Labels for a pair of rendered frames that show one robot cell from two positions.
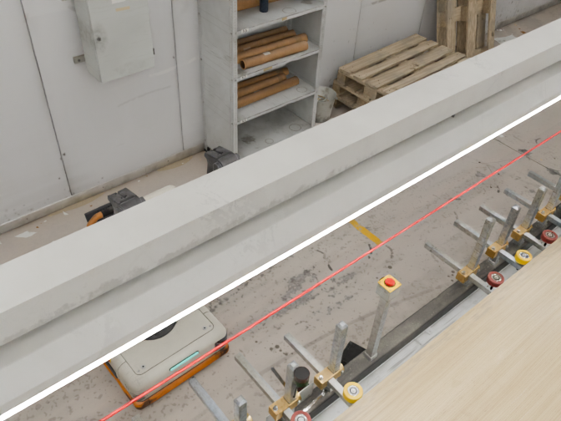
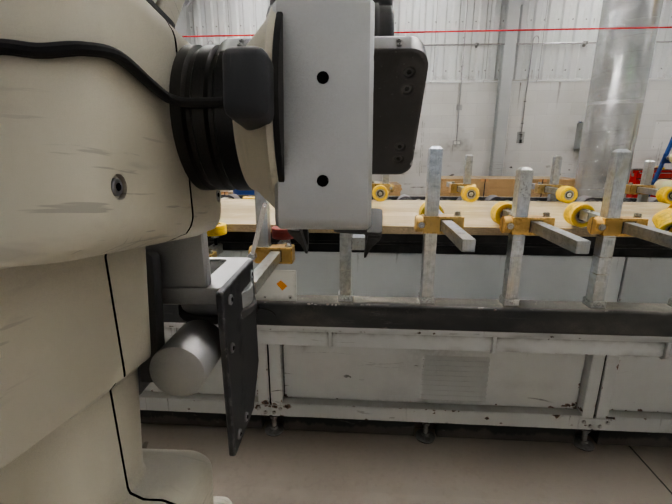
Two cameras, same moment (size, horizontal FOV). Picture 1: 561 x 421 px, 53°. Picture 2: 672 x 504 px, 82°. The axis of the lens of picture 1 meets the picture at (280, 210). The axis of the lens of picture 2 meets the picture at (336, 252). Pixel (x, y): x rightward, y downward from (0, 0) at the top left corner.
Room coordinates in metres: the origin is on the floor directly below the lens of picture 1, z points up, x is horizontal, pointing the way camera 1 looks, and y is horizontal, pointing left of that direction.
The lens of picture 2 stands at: (1.85, 0.90, 1.16)
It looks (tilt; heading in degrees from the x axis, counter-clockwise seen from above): 15 degrees down; 226
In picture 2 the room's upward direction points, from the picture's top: straight up
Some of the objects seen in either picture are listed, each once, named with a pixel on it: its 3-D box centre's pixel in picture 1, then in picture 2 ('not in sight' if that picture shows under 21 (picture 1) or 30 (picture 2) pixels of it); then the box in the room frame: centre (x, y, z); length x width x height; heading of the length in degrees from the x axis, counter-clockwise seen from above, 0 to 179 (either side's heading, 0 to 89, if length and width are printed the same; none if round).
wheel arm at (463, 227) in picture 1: (487, 244); not in sight; (2.23, -1.14, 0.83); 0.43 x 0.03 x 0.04; 42
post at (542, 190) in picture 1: (528, 220); not in sight; (2.38, -1.38, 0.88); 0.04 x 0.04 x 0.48; 42
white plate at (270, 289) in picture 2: (290, 404); (254, 285); (1.25, -0.09, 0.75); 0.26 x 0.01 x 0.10; 132
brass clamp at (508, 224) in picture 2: not in sight; (526, 224); (0.69, 0.49, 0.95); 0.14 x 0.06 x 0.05; 132
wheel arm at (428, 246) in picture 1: (458, 267); not in sight; (2.06, -0.95, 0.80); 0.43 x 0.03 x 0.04; 42
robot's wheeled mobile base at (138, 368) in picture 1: (154, 332); not in sight; (1.99, 0.70, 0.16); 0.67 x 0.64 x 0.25; 44
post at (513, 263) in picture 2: not in sight; (515, 250); (0.71, 0.47, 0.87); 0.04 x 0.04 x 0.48; 42
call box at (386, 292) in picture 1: (387, 288); not in sight; (1.55, -0.46, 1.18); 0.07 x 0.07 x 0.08; 42
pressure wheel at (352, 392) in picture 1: (351, 397); (215, 239); (1.24, -0.34, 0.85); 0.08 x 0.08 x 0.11
